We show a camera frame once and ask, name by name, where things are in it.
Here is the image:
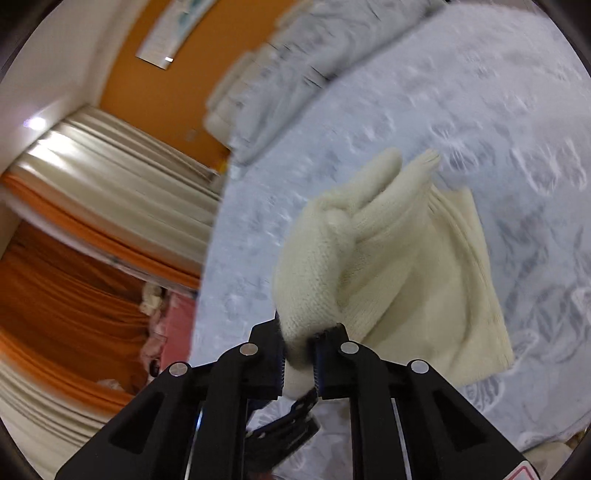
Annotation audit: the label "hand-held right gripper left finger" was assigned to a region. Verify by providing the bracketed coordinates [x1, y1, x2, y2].
[54, 316, 284, 480]

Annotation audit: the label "wall poster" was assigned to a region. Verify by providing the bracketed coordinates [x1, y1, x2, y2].
[135, 0, 218, 71]

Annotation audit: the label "pink blanket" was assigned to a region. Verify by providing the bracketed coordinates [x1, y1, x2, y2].
[159, 293, 199, 370]

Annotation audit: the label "grey duvet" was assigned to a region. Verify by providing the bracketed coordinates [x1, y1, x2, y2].
[205, 0, 444, 162]

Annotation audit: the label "cream knit cardigan red buttons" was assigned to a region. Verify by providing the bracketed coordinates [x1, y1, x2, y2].
[272, 148, 514, 402]

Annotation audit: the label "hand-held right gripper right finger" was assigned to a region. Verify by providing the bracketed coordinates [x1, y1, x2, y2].
[311, 323, 540, 480]

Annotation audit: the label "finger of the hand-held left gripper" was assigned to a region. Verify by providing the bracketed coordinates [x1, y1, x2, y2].
[246, 389, 321, 463]

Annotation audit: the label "cream curtain with orange border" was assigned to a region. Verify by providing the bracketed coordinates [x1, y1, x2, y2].
[2, 107, 222, 287]
[0, 337, 139, 467]

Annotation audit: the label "cream clothes pile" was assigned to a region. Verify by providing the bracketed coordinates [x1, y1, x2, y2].
[141, 282, 167, 317]

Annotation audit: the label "beige cloth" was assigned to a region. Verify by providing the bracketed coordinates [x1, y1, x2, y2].
[526, 438, 578, 480]

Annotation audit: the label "light pink garment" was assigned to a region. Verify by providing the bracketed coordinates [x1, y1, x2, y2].
[139, 318, 169, 365]

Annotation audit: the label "bed with butterfly sheet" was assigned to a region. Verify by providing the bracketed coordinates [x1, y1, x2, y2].
[189, 0, 591, 462]

